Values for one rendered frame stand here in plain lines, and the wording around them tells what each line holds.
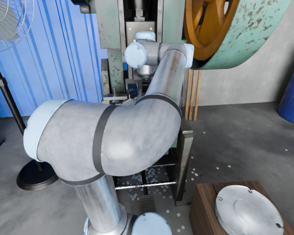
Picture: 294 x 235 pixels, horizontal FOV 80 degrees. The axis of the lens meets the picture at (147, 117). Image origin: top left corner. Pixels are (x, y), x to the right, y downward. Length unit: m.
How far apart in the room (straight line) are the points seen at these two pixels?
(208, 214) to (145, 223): 0.50
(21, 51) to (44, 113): 2.16
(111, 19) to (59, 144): 0.70
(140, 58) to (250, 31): 0.43
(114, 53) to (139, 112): 0.98
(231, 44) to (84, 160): 0.69
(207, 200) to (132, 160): 0.86
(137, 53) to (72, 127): 0.37
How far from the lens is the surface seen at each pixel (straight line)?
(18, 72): 2.52
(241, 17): 0.76
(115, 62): 1.24
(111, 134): 0.25
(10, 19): 1.31
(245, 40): 0.83
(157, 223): 0.62
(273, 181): 1.88
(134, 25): 0.95
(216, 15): 1.03
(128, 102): 0.95
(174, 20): 0.93
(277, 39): 2.92
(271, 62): 2.99
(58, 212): 1.54
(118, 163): 0.26
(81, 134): 0.27
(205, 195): 1.10
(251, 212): 1.08
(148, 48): 0.60
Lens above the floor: 1.23
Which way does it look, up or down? 32 degrees down
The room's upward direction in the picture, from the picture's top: straight up
